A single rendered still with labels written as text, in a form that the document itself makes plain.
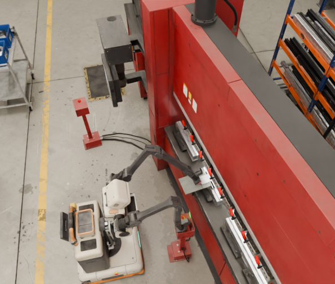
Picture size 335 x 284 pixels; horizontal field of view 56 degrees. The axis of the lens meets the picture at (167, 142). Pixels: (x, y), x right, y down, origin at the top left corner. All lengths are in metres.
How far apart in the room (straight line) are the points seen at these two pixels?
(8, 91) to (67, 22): 2.44
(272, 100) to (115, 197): 1.39
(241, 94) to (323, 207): 0.78
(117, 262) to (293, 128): 2.36
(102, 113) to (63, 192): 1.43
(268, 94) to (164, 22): 1.16
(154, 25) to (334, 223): 1.95
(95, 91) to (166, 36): 2.79
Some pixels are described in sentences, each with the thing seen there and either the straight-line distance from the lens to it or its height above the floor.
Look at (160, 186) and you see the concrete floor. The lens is 4.17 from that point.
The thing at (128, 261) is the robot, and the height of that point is 0.28.
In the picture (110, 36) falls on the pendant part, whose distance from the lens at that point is 3.06.
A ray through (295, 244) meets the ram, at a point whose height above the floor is 1.88.
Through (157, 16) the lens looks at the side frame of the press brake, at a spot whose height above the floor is 2.25.
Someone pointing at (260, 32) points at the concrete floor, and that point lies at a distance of 6.85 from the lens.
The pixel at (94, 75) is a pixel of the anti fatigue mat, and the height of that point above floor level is 0.01.
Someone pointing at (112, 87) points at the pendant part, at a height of 1.51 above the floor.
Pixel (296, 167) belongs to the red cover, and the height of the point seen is 2.30.
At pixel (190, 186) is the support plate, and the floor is 1.00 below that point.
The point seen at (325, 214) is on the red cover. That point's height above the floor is 2.30.
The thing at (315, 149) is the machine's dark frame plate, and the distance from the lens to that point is 1.81.
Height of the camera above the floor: 3.62
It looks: 52 degrees down
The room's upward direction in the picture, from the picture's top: 1 degrees counter-clockwise
